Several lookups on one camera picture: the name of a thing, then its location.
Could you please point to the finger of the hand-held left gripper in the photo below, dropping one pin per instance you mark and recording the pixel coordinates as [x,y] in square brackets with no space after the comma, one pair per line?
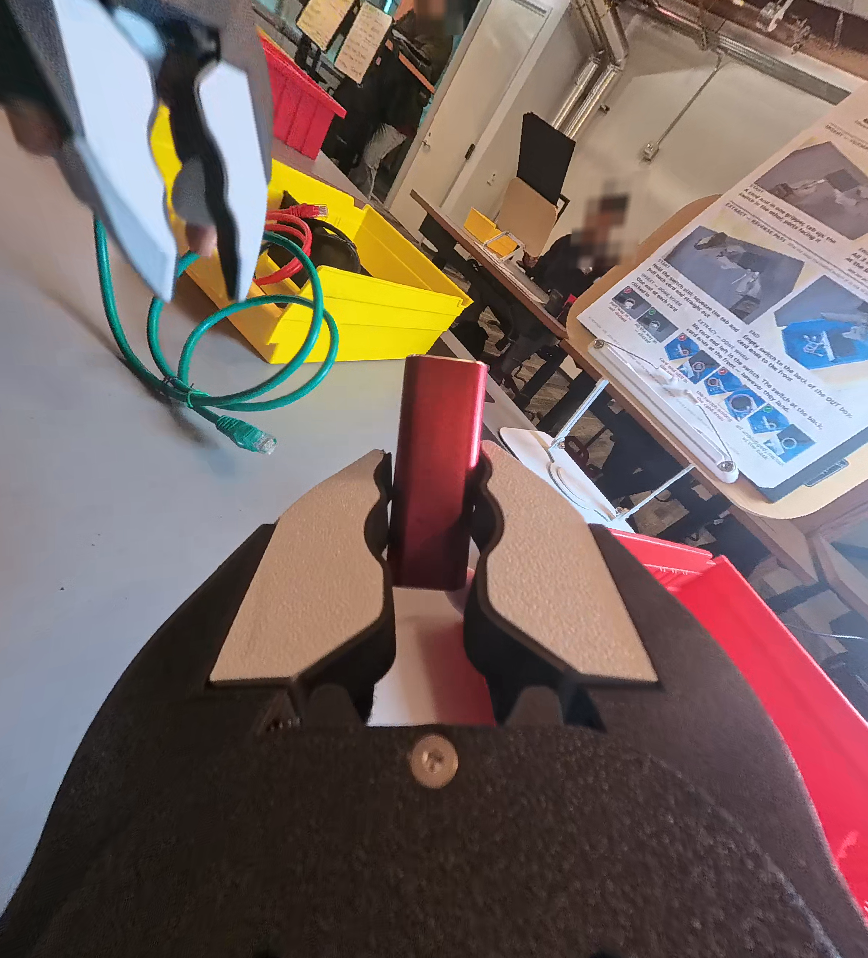
[120,150]
[243,165]

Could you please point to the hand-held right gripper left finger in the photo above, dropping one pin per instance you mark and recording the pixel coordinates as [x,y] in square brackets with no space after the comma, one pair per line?
[307,584]

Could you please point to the white door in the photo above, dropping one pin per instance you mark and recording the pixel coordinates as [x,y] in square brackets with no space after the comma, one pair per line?
[479,97]

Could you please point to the red plastic bin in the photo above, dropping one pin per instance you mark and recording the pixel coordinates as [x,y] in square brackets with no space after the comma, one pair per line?
[778,673]
[295,97]

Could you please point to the small yellow bin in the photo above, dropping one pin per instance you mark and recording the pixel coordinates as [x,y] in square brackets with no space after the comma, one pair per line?
[483,224]

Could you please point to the person's left hand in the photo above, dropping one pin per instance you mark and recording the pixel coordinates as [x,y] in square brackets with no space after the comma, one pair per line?
[37,127]

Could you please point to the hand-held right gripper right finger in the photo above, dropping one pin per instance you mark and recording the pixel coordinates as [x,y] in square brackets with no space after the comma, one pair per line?
[561,591]

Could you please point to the red metal network switch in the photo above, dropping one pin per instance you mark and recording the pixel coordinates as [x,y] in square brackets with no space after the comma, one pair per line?
[434,464]

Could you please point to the instruction sheet board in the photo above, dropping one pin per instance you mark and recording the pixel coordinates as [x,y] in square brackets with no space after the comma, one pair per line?
[778,299]

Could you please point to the brown cardboard panel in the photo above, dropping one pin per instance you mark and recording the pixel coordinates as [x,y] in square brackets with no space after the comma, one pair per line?
[531,217]

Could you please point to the wooden desk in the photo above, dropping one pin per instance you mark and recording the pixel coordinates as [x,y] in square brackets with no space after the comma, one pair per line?
[441,217]

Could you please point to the handwritten paper sheet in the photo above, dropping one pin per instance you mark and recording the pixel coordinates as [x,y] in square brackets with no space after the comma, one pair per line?
[363,41]
[325,19]

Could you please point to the black flag panel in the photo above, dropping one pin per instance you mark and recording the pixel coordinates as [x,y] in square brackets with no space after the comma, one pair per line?
[546,157]

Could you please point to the yellow plastic bin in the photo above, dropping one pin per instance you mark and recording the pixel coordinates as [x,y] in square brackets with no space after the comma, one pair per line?
[374,314]

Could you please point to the metal duct pipes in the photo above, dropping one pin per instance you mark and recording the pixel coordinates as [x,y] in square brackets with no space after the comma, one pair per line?
[591,82]

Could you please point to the wooden table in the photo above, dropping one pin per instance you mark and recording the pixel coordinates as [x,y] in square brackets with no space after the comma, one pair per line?
[782,535]

